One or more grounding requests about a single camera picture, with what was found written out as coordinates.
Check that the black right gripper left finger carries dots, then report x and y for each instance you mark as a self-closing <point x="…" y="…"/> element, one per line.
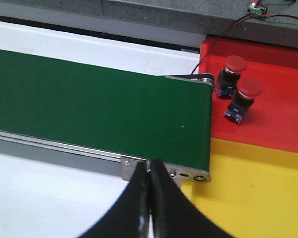
<point x="129" y="216"/>

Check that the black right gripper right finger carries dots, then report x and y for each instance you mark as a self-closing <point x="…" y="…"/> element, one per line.
<point x="173" y="215"/>

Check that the red mushroom push button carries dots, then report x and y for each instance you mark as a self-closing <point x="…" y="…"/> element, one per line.
<point x="225" y="86"/>
<point x="246" y="91"/>

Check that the yellow plastic tray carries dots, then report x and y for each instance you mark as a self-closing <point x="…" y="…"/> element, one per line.
<point x="253" y="192"/>

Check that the green conveyor belt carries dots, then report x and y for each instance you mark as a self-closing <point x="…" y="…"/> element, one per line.
<point x="147" y="116"/>

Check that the silver conveyor drive pulley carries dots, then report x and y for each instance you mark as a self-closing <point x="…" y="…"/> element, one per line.
<point x="204" y="78"/>

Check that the red plastic tray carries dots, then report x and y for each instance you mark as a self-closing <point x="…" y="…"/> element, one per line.
<point x="272" y="121"/>

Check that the green circuit board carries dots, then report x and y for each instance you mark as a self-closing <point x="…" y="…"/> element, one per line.
<point x="256" y="8"/>

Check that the grey stone counter ledge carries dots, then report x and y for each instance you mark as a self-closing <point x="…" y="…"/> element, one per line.
<point x="177" y="22"/>

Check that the metal conveyor support bracket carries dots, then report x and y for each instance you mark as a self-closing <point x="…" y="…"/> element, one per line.
<point x="177" y="173"/>

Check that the aluminium conveyor side rail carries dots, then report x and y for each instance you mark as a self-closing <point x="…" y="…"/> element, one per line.
<point x="65" y="147"/>

